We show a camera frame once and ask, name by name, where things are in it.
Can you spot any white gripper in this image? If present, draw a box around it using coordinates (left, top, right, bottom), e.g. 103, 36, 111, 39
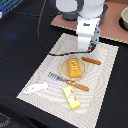
76, 17, 100, 51

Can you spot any toy bread loaf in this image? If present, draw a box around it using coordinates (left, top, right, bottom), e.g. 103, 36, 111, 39
67, 59, 82, 78

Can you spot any yellow butter box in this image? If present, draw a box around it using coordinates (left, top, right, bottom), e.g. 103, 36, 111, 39
63, 86, 80, 109

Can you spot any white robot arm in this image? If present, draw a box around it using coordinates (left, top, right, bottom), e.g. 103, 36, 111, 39
55, 0, 105, 51

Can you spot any left grey toy pot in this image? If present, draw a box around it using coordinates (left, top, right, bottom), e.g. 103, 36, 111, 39
62, 13, 78, 21

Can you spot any beige bowl at edge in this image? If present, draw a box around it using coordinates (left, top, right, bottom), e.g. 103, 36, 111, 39
121, 7, 128, 30

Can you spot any round wooden plate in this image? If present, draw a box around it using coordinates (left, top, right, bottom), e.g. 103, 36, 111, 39
59, 57, 87, 80

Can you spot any woven beige placemat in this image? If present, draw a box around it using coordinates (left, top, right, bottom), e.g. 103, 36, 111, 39
17, 34, 118, 128

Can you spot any knife with wooden handle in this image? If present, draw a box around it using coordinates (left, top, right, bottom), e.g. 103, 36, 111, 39
81, 57, 101, 65

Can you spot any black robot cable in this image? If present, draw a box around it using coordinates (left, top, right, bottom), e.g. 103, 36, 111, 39
9, 0, 89, 57

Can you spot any fork with wooden handle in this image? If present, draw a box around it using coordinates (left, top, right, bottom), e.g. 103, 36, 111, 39
48, 72, 89, 91

